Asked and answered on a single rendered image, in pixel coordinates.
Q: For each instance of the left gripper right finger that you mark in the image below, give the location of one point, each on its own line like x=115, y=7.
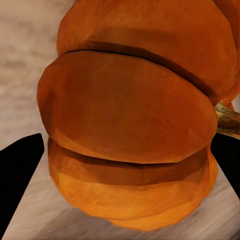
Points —
x=226, y=150

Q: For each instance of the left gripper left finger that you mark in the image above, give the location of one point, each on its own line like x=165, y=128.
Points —
x=18, y=163

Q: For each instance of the pumpkin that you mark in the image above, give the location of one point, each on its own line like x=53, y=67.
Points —
x=132, y=104

